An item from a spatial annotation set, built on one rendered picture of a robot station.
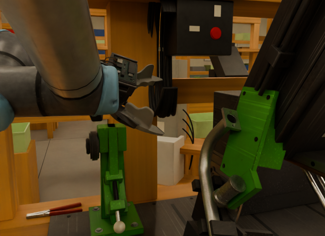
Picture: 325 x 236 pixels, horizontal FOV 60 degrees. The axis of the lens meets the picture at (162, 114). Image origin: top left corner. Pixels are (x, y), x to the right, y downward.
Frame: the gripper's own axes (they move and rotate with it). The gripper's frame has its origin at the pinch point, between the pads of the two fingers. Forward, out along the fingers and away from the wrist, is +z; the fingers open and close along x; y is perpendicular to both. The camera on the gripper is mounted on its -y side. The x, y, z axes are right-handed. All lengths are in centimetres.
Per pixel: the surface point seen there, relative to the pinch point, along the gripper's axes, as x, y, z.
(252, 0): 35.1, 14.8, 21.8
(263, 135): -7.1, 8.6, 18.5
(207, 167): -6.2, -9.9, 17.2
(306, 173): -11.2, 4.9, 32.9
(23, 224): -14, -48, -20
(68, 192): 78, -257, 17
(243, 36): 634, -313, 428
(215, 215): -18.3, -9.1, 17.2
